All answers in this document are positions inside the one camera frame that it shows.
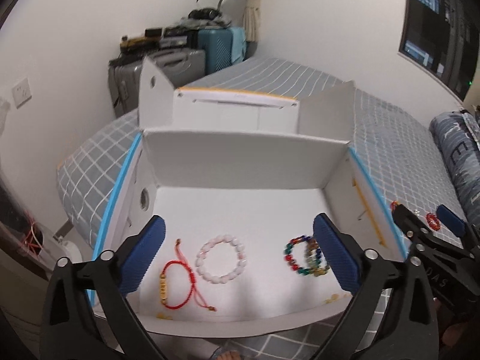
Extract white wall socket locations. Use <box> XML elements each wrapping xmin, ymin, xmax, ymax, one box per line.
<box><xmin>11</xmin><ymin>77</ymin><xmax>32</xmax><ymax>108</ymax></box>

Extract white cardboard box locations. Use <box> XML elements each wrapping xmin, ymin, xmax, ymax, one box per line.
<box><xmin>95</xmin><ymin>59</ymin><xmax>406</xmax><ymax>338</ymax></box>

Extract teal cloth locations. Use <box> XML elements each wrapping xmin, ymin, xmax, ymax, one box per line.
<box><xmin>229</xmin><ymin>27</ymin><xmax>247</xmax><ymax>65</ymax></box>

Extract dark window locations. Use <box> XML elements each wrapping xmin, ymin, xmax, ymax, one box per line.
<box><xmin>400</xmin><ymin>0</ymin><xmax>479</xmax><ymax>101</ymax></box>

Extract black items on suitcase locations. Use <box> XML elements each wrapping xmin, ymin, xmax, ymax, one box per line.
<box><xmin>119</xmin><ymin>6</ymin><xmax>234</xmax><ymax>56</ymax></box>

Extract red cord gold bead bracelet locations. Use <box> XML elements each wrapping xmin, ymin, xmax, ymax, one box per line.
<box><xmin>158</xmin><ymin>237</ymin><xmax>218</xmax><ymax>313</ymax></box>

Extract multicolour bead bracelet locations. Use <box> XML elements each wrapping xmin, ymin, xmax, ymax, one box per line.
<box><xmin>284</xmin><ymin>234</ymin><xmax>331</xmax><ymax>279</ymax></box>

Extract blue striped rolled duvet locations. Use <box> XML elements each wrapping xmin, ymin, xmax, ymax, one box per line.
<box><xmin>430</xmin><ymin>111</ymin><xmax>479</xmax><ymax>228</ymax></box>

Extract teal suitcase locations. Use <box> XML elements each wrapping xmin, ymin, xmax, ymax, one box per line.
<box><xmin>198</xmin><ymin>27</ymin><xmax>233</xmax><ymax>75</ymax></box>

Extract grey suitcase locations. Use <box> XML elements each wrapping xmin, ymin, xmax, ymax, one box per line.
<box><xmin>107</xmin><ymin>48</ymin><xmax>206</xmax><ymax>118</ymax></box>

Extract beige curtain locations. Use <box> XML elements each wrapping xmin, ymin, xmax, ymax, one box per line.
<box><xmin>242</xmin><ymin>0</ymin><xmax>261</xmax><ymax>42</ymax></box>

